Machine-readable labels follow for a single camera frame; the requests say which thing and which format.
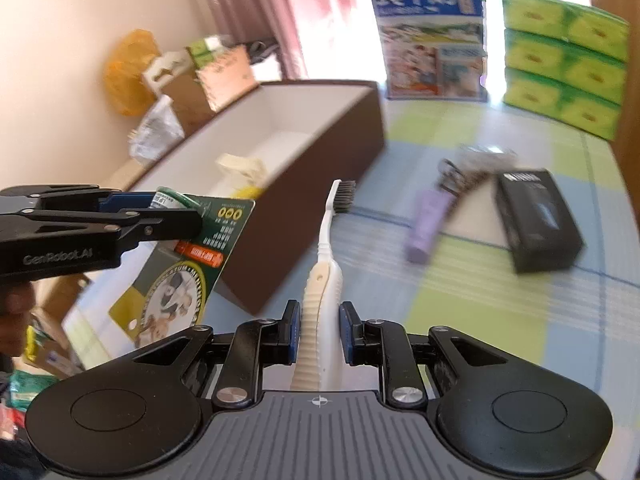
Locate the yellow plastic bag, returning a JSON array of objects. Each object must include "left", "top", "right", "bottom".
[{"left": 102, "top": 29, "right": 164, "bottom": 119}]

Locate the white toothbrush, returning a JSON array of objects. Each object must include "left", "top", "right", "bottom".
[{"left": 290, "top": 179, "right": 357, "bottom": 392}]

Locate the tan cardboard flap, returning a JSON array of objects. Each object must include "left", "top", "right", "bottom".
[{"left": 194, "top": 44, "right": 259, "bottom": 114}]

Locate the pink curtain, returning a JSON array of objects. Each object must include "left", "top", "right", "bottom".
[{"left": 177, "top": 0, "right": 362, "bottom": 82}]

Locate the black shaver box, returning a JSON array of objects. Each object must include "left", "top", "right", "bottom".
[{"left": 492, "top": 167, "right": 585, "bottom": 275}]

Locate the clear plastic package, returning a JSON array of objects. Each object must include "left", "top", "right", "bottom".
[{"left": 457, "top": 142, "right": 519, "bottom": 161}]

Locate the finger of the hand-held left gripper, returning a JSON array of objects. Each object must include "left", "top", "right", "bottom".
[
  {"left": 0, "top": 207, "right": 204, "bottom": 252},
  {"left": 0, "top": 185, "right": 157, "bottom": 214}
]

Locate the purple tube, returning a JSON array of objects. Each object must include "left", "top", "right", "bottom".
[{"left": 405, "top": 189, "right": 454, "bottom": 265}]

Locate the brown cardboard carton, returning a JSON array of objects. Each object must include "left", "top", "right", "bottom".
[{"left": 162, "top": 67, "right": 217, "bottom": 137}]

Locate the white carved wooden chair back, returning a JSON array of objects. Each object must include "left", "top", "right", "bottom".
[{"left": 142, "top": 50, "right": 194, "bottom": 92}]

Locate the stack of green tissue packs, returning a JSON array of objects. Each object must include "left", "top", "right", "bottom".
[{"left": 500, "top": 0, "right": 632, "bottom": 142}]

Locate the clear plastic bag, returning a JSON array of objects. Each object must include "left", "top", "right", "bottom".
[{"left": 129, "top": 95, "right": 186, "bottom": 161}]

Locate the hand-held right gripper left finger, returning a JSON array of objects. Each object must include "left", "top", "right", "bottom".
[{"left": 131, "top": 300, "right": 303, "bottom": 409}]

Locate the brown cardboard box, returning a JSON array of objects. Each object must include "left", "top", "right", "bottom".
[{"left": 62, "top": 79, "right": 387, "bottom": 376}]

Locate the brown claw hair clip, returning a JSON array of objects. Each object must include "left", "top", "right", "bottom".
[{"left": 436, "top": 157, "right": 501, "bottom": 206}]

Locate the green tissue box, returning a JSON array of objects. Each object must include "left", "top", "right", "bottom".
[{"left": 186, "top": 34, "right": 234, "bottom": 69}]

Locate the blue printed milk carton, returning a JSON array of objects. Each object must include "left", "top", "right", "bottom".
[{"left": 366, "top": 0, "right": 489, "bottom": 104}]

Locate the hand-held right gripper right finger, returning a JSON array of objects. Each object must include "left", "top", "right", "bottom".
[{"left": 339, "top": 301, "right": 508, "bottom": 409}]

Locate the person's left hand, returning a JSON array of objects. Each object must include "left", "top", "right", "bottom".
[{"left": 0, "top": 282, "right": 37, "bottom": 359}]

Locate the green printed card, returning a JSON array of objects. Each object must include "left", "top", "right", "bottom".
[{"left": 109, "top": 195, "right": 256, "bottom": 349}]

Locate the small green white jar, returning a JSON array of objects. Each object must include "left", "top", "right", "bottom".
[{"left": 151, "top": 187, "right": 206, "bottom": 214}]

